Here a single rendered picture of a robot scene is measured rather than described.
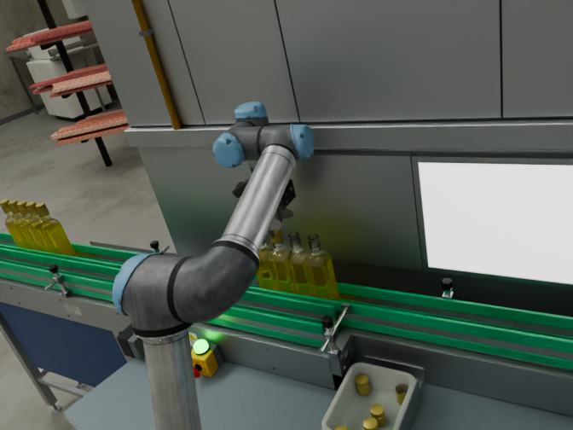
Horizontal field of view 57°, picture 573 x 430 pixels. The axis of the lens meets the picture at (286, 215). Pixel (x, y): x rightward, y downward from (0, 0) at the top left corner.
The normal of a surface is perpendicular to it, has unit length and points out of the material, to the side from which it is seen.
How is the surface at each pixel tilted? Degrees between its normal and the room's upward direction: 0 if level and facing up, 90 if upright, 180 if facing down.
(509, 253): 90
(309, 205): 90
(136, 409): 0
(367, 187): 90
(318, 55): 90
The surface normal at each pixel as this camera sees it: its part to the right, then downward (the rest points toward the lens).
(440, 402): -0.21, -0.85
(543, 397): -0.47, 0.51
